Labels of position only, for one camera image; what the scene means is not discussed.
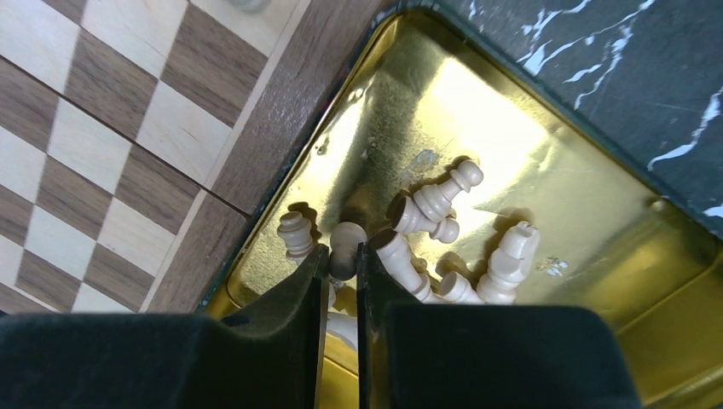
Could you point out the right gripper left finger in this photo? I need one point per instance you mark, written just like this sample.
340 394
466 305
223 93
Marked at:
265 355

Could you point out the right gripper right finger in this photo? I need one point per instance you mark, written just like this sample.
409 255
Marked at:
416 355

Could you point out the light piece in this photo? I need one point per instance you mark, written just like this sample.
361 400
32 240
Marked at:
344 241

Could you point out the pile of light pieces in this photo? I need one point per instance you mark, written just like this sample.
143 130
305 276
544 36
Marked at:
408 218

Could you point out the gold tin with light pieces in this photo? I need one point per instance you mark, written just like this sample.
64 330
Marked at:
422 98

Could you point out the light bishop lying in tin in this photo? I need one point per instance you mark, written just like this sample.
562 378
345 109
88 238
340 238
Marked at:
394 252

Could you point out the light pawn in tin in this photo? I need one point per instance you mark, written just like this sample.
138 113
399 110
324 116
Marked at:
435 200

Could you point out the wooden chessboard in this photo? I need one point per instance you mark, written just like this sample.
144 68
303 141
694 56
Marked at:
138 137

